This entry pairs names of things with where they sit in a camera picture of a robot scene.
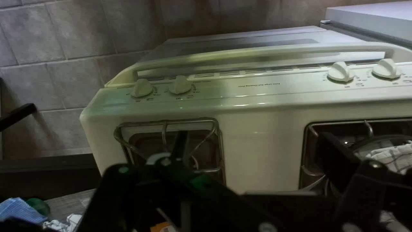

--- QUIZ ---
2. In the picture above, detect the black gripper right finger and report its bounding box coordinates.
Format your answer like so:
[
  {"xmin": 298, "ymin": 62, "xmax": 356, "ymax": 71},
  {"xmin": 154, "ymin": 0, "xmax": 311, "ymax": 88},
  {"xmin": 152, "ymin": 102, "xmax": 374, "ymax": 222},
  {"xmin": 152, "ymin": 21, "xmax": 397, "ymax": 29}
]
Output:
[{"xmin": 320, "ymin": 131, "xmax": 412, "ymax": 232}]

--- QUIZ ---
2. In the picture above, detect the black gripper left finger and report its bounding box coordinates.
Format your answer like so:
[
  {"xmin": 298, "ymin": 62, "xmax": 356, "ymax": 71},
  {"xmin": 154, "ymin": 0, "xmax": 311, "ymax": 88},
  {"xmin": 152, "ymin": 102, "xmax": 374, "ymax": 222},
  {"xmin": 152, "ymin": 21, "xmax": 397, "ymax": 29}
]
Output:
[{"xmin": 76, "ymin": 158, "xmax": 268, "ymax": 232}]

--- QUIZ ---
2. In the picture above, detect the white checkered dish towel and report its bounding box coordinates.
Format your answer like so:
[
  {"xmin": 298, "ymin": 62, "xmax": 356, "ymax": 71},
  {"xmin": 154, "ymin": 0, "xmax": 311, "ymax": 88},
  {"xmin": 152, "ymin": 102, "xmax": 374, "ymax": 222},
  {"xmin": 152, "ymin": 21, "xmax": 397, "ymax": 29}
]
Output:
[{"xmin": 365, "ymin": 144, "xmax": 412, "ymax": 176}]

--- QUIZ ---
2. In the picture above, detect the dark frying pan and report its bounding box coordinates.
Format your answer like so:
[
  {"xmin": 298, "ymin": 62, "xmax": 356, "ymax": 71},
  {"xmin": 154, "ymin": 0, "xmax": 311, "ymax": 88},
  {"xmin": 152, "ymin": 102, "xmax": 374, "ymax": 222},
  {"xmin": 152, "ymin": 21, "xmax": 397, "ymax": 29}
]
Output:
[{"xmin": 343, "ymin": 133, "xmax": 412, "ymax": 173}]

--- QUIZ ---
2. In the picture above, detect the black burner grate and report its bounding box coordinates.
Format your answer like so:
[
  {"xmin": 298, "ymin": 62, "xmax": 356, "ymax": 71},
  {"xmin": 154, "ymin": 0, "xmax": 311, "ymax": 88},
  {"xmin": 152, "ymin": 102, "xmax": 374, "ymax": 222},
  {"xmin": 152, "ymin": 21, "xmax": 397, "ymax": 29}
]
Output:
[
  {"xmin": 114, "ymin": 120, "xmax": 224, "ymax": 182},
  {"xmin": 300, "ymin": 120, "xmax": 412, "ymax": 195}
]

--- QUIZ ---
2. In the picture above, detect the white stove knob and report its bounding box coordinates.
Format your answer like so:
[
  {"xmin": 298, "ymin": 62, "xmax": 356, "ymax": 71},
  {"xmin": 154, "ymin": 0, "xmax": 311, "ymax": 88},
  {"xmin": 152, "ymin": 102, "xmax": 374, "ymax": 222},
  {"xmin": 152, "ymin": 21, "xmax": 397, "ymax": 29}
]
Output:
[
  {"xmin": 326, "ymin": 61, "xmax": 356, "ymax": 84},
  {"xmin": 371, "ymin": 59, "xmax": 403, "ymax": 82},
  {"xmin": 166, "ymin": 75, "xmax": 195, "ymax": 97},
  {"xmin": 130, "ymin": 78, "xmax": 156, "ymax": 100}
]

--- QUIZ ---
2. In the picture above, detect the white gas stove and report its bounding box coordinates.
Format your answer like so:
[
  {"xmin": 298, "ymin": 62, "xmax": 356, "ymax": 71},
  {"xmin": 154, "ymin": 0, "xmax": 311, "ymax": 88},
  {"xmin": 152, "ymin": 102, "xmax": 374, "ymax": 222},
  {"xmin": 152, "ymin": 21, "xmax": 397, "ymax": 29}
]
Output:
[{"xmin": 79, "ymin": 25, "xmax": 412, "ymax": 204}]

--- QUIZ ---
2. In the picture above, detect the blue cloth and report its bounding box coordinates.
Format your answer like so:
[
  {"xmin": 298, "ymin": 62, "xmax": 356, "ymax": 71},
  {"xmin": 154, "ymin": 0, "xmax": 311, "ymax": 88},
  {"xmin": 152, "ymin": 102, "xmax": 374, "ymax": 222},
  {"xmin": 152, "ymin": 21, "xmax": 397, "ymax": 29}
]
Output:
[{"xmin": 0, "ymin": 198, "xmax": 47, "ymax": 226}]

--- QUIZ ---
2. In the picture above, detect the white refrigerator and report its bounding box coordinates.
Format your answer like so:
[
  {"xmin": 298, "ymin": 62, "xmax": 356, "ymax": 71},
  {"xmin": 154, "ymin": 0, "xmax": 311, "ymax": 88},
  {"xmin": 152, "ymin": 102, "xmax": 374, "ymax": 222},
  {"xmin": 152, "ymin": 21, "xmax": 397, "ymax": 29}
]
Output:
[{"xmin": 321, "ymin": 0, "xmax": 412, "ymax": 50}]

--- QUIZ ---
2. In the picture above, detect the white oven door handle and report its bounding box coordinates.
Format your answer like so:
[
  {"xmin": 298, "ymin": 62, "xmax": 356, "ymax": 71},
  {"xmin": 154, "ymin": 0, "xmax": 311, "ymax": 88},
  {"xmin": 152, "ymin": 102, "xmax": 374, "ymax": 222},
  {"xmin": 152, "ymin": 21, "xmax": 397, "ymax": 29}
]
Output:
[{"xmin": 105, "ymin": 42, "xmax": 412, "ymax": 88}]

